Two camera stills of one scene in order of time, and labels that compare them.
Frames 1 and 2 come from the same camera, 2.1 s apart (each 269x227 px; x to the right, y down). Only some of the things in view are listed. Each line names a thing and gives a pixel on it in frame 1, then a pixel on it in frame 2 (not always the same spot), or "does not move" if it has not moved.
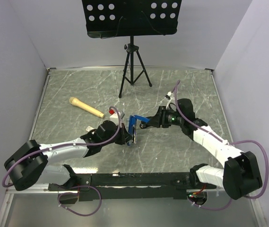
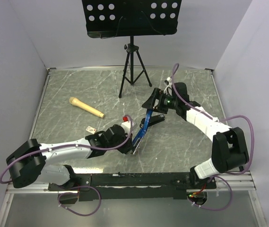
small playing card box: [89, 128] does not move
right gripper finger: [143, 124] to [150, 103]
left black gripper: [125, 136] to [128, 146]
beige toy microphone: [75, 101] does not move
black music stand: [107, 19] does not move
